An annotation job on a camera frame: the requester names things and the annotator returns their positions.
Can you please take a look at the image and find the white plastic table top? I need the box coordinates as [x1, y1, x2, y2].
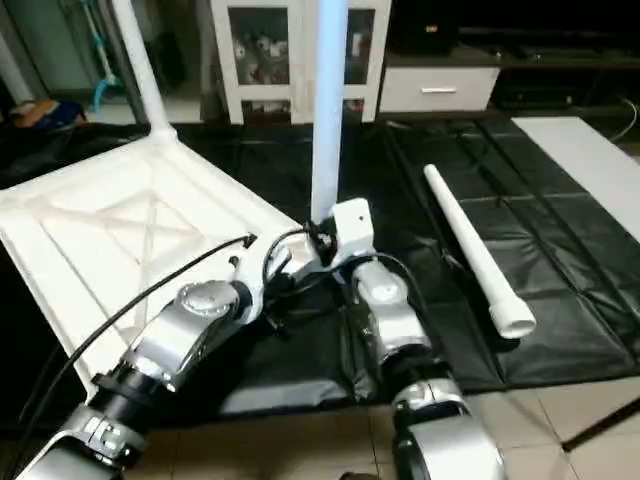
[0, 124, 323, 397]

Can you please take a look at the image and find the black work mat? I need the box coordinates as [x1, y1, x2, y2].
[0, 115, 640, 421]

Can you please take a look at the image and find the white drawer unit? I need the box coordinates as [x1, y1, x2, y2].
[378, 52, 503, 115]

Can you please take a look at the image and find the white glass-door cabinet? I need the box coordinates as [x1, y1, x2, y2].
[210, 0, 393, 125]

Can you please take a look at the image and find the black speaker box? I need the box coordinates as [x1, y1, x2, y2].
[388, 0, 463, 57]

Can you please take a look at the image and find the white flat panel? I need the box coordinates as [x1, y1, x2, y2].
[510, 116, 640, 241]

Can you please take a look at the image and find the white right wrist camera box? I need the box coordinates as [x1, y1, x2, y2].
[328, 198, 377, 267]

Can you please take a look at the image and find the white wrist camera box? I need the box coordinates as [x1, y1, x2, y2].
[328, 198, 377, 267]
[232, 236, 297, 319]

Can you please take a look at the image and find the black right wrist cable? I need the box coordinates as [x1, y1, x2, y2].
[262, 228, 426, 321]

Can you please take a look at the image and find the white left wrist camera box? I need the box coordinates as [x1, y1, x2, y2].
[232, 236, 297, 319]

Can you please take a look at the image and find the teal long-handled dustpan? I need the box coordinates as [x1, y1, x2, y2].
[82, 0, 119, 111]

